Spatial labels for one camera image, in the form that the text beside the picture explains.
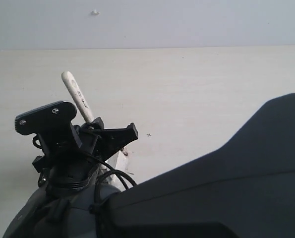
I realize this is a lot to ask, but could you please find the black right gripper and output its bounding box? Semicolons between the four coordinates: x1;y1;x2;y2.
32;117;138;196

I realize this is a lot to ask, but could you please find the white wooden brush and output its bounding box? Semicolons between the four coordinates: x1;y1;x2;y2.
61;71;129;191

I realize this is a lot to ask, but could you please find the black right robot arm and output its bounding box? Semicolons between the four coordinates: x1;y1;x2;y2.
4;93;295;238

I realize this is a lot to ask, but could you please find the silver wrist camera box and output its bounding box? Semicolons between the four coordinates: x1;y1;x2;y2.
14;101;77;135

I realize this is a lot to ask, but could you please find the black camera cable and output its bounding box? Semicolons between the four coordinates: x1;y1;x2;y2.
32;128;138;238

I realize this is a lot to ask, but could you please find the white blob on wall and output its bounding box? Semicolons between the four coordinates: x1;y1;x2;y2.
91;10;100;16

